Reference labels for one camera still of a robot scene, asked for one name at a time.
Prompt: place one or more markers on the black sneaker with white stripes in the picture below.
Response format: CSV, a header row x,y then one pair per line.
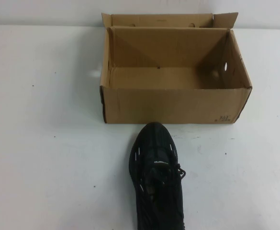
x,y
154,191

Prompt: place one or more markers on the brown cardboard shoe box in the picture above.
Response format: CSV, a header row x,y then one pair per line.
x,y
166,107

